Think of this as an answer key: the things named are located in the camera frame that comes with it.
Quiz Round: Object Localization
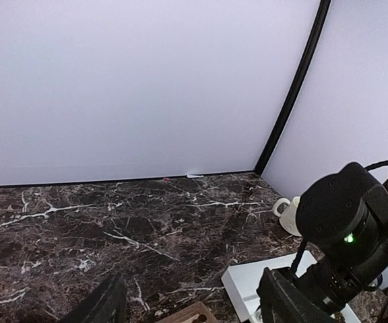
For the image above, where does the wooden chess board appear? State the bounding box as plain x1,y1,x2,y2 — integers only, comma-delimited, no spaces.
157,301,219,323

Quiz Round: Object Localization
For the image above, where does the right black frame post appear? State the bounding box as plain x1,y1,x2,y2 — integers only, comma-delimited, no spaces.
253,0,331,176

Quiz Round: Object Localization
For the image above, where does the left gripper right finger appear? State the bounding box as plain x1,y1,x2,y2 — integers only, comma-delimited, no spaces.
257,267,335,323

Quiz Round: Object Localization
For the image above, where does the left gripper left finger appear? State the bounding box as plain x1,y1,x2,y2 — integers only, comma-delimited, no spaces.
61,273,127,323

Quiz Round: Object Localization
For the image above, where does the white plastic tray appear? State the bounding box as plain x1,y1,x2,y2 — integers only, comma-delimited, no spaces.
220,250,363,323

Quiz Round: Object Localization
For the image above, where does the cream ceramic mug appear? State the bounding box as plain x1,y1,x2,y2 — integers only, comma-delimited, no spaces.
272,196,302,237

